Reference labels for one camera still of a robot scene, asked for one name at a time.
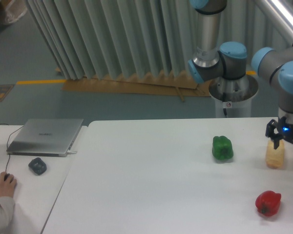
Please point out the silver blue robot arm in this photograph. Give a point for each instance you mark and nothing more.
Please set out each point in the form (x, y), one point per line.
(227, 62)

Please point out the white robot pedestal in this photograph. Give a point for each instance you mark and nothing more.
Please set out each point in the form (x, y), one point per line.
(233, 102)

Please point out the person's hand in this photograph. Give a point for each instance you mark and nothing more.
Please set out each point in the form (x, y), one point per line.
(7, 189)

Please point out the dark grey round device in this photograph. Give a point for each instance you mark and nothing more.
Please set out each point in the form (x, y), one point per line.
(37, 166)

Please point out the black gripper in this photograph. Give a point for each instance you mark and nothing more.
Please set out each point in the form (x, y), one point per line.
(285, 131)

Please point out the red bell pepper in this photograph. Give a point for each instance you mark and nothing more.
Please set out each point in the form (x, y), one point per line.
(268, 203)

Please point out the cardboard box with plastic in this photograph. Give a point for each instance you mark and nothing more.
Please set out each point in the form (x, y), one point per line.
(11, 11)

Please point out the green bell pepper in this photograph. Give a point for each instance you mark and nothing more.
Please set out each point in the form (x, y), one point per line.
(222, 148)

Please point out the pale green pleated curtain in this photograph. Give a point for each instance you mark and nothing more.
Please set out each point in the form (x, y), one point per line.
(119, 37)

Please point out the silver closed laptop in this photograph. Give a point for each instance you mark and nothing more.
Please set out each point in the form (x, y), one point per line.
(46, 137)

